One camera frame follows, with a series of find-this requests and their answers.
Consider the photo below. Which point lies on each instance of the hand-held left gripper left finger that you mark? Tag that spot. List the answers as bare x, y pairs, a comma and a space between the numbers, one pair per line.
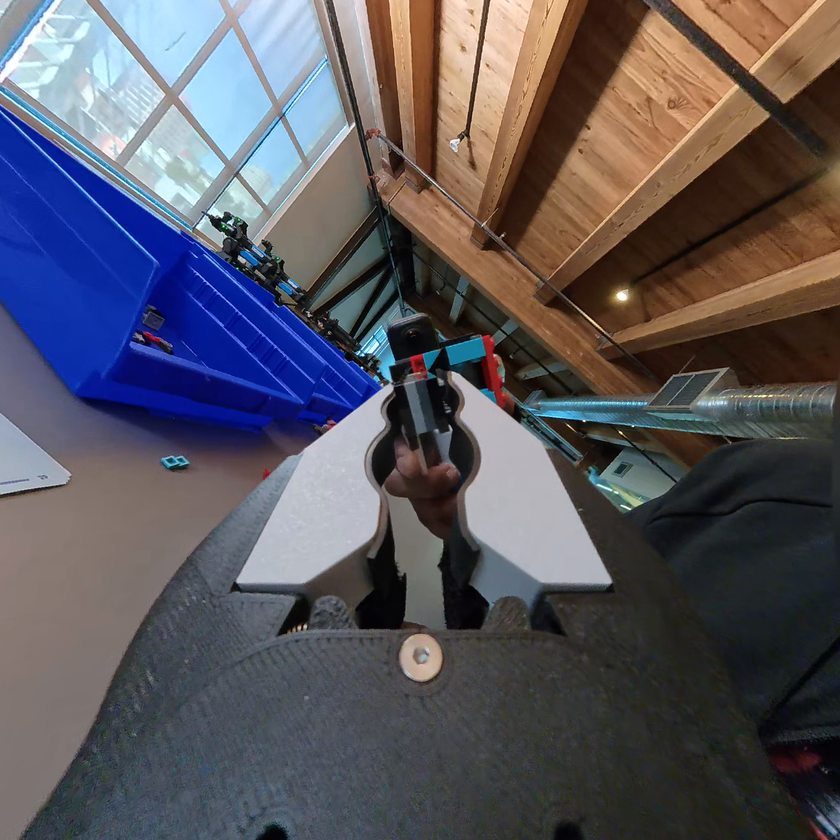
308, 518

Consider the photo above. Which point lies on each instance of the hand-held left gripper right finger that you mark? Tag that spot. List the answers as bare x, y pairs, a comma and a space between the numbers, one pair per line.
531, 518

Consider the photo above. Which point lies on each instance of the red teal grey brick model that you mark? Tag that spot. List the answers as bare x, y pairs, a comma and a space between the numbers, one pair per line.
417, 407

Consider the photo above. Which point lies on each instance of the teal toy brick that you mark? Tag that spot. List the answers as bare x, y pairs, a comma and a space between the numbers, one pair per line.
174, 463

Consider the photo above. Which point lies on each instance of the pile of small bricks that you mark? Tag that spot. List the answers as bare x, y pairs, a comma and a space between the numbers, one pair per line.
155, 319

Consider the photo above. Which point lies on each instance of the blue plastic bin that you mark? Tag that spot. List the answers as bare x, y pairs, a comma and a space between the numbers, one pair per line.
65, 262

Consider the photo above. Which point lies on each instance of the grey desk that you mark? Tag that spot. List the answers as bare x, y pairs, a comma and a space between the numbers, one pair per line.
98, 558

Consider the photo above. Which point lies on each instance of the person's right hand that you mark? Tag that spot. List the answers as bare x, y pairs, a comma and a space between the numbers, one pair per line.
420, 492

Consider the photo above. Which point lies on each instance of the thin metal sprinkler pipe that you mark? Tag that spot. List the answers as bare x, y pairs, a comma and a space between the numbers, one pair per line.
499, 240

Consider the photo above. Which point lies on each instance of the black equipment with green lights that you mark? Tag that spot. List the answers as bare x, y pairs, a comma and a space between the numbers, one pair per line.
253, 253

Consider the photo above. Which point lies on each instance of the black rod with white spotlights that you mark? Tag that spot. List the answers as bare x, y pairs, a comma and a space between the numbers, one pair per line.
456, 141

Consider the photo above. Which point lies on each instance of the person's dark jacket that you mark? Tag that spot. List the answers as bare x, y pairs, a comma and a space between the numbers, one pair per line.
754, 558

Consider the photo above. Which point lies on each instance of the black ceiling pipe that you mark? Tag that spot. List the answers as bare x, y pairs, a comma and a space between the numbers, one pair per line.
354, 98

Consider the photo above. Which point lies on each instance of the white instruction booklet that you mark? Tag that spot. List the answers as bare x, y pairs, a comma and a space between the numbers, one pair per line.
26, 459

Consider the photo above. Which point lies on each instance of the large paned window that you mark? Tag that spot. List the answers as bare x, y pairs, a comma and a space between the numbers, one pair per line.
197, 79

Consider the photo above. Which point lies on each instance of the thick metal sprinkler pipe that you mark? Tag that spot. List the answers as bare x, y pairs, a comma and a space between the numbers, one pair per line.
735, 73

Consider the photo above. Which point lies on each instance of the duct vent grille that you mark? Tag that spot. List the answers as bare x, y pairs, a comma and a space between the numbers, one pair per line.
689, 390

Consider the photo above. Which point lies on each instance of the silver spiral air duct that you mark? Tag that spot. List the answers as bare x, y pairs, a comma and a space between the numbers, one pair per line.
774, 403

